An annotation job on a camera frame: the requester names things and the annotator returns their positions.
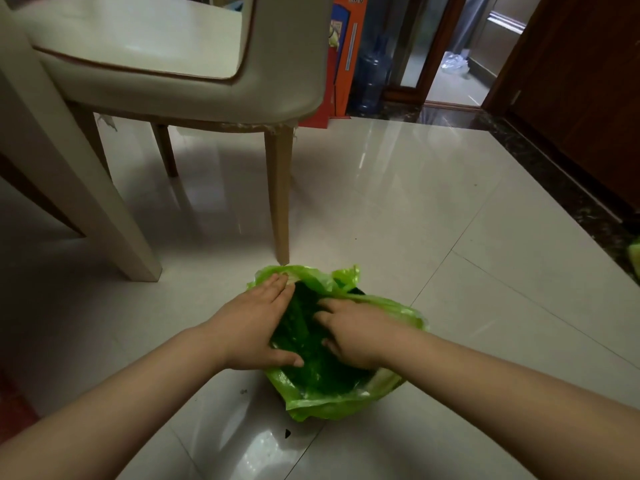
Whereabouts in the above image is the person's left hand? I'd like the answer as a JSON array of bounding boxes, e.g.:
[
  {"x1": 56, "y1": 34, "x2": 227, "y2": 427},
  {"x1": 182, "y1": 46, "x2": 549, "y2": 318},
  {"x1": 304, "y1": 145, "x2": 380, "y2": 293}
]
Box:
[{"x1": 209, "y1": 273, "x2": 306, "y2": 371}]

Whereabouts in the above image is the person's right hand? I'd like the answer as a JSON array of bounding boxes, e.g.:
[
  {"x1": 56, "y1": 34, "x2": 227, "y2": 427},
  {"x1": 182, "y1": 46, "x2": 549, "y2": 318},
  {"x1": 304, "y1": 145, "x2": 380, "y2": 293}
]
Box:
[{"x1": 313, "y1": 298, "x2": 416, "y2": 371}]

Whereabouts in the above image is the new green bag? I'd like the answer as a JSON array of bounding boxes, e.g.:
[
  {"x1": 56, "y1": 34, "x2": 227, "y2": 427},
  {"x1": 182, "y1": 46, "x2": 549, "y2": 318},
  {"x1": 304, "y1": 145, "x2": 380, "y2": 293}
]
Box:
[{"x1": 247, "y1": 264, "x2": 430, "y2": 423}]

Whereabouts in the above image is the person's left forearm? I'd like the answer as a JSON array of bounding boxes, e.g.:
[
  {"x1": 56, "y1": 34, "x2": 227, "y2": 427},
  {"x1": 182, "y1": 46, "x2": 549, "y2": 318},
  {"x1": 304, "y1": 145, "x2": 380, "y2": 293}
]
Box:
[{"x1": 0, "y1": 327, "x2": 231, "y2": 480}]

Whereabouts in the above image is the person's right forearm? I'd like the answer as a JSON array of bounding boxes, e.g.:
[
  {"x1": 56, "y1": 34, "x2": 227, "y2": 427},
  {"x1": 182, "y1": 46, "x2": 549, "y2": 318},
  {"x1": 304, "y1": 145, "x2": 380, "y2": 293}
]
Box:
[{"x1": 385, "y1": 324, "x2": 640, "y2": 480}]

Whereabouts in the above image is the white plastic bag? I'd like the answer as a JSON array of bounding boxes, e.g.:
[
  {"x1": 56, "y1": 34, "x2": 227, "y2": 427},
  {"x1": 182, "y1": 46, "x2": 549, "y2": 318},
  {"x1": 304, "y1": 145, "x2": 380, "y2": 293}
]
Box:
[{"x1": 439, "y1": 51, "x2": 471, "y2": 75}]

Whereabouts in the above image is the wooden framed glass sliding door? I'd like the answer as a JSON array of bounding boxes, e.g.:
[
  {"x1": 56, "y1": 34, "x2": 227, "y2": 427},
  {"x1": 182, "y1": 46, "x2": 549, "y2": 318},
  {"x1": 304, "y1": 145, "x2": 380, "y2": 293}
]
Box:
[{"x1": 382, "y1": 0, "x2": 469, "y2": 105}]

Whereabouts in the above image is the cream wooden table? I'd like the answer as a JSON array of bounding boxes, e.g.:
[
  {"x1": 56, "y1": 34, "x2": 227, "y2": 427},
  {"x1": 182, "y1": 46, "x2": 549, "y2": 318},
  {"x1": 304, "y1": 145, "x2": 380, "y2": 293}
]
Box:
[{"x1": 0, "y1": 0, "x2": 163, "y2": 283}]

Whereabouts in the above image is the blue water jug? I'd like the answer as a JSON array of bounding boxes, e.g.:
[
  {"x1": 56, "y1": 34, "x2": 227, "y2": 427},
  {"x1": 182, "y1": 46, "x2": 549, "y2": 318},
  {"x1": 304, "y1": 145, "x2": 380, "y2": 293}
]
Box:
[{"x1": 355, "y1": 37, "x2": 393, "y2": 115}]

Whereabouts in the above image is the orange cardboard box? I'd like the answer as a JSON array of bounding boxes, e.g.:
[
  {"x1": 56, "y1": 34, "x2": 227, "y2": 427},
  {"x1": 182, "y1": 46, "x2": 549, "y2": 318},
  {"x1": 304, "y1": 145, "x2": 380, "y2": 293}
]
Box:
[{"x1": 327, "y1": 0, "x2": 369, "y2": 118}]

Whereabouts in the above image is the cream dining chair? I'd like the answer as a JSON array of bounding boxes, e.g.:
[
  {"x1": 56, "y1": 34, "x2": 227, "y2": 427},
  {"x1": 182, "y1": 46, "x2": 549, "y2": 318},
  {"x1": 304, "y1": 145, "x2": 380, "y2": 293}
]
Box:
[{"x1": 15, "y1": 0, "x2": 335, "y2": 265}]

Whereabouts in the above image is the steel kitchen cabinet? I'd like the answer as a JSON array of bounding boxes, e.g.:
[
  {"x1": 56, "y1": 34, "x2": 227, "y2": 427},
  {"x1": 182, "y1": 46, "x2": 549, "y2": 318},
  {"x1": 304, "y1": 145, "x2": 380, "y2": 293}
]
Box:
[{"x1": 467, "y1": 0, "x2": 543, "y2": 78}]

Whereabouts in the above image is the grey hanging cloth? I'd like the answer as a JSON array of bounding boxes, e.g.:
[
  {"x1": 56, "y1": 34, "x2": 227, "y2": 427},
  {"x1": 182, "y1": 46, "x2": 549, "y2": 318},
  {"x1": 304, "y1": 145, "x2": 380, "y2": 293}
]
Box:
[{"x1": 449, "y1": 0, "x2": 493, "y2": 53}]

